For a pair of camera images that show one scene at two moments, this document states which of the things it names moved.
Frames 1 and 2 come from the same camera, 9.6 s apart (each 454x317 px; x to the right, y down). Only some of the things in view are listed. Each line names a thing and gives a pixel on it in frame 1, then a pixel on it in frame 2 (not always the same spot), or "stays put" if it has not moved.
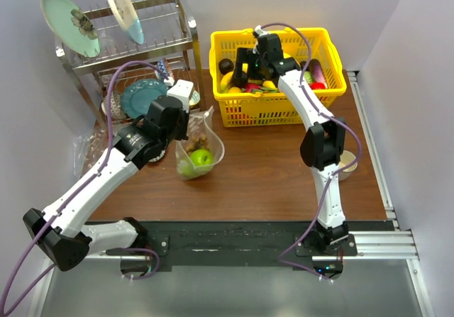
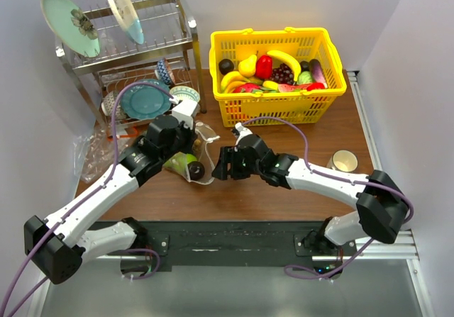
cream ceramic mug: [347, 157] stays put
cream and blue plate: [123, 8] stays put
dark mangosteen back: [225, 65] stays put
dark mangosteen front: [240, 82] -> [196, 170]
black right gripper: [247, 55] -> [229, 154]
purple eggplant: [316, 71] stays put
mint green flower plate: [69, 25] stays put
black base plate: [246, 243] stays put
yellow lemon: [235, 90] -> [270, 84]
